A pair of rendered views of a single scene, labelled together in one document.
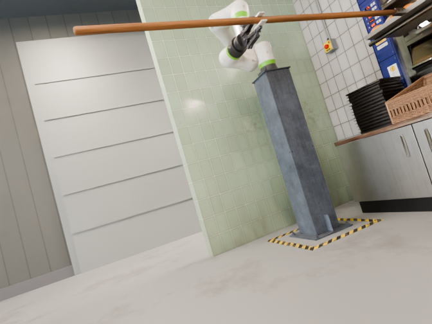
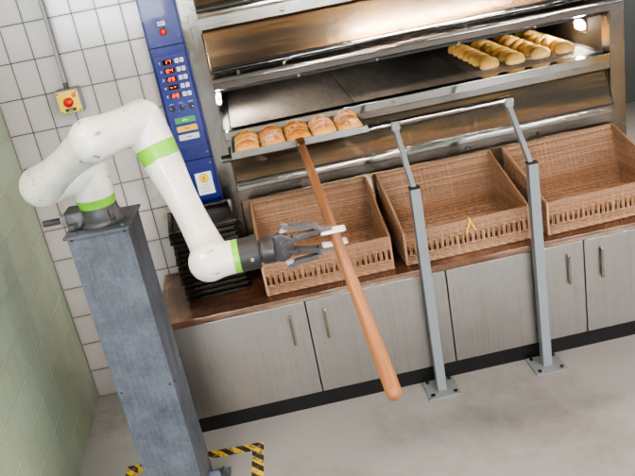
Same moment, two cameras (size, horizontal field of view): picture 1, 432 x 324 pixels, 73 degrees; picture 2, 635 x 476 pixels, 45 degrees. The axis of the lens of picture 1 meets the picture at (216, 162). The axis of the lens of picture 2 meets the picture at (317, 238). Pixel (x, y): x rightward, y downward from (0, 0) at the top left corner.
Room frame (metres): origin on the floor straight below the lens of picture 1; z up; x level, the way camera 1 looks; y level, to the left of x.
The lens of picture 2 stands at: (0.65, 1.47, 2.00)
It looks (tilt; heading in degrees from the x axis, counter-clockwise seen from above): 23 degrees down; 291
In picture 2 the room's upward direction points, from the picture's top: 11 degrees counter-clockwise
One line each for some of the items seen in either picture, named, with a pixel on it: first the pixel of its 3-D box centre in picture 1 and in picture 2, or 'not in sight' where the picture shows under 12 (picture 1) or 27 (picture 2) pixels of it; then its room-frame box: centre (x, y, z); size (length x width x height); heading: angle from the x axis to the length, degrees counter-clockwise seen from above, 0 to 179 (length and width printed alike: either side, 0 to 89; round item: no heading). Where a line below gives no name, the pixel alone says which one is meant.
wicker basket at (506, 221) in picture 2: not in sight; (450, 204); (1.20, -1.73, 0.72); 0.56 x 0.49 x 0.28; 24
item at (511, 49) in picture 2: not in sight; (507, 46); (0.97, -2.61, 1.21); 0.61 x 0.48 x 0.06; 114
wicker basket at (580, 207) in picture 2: not in sight; (581, 176); (0.65, -1.98, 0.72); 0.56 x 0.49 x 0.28; 25
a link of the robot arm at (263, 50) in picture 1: (262, 56); (85, 178); (2.16, -0.56, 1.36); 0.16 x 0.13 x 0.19; 65
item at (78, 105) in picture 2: (330, 45); (70, 100); (2.68, -1.32, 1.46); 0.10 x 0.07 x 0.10; 24
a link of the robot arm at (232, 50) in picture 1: (238, 47); (250, 252); (1.51, -0.28, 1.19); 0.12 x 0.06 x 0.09; 113
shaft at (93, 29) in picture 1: (272, 19); (332, 227); (1.32, -0.44, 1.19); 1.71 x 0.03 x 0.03; 113
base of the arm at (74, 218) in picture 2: (265, 74); (83, 215); (2.20, -0.55, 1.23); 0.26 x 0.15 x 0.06; 20
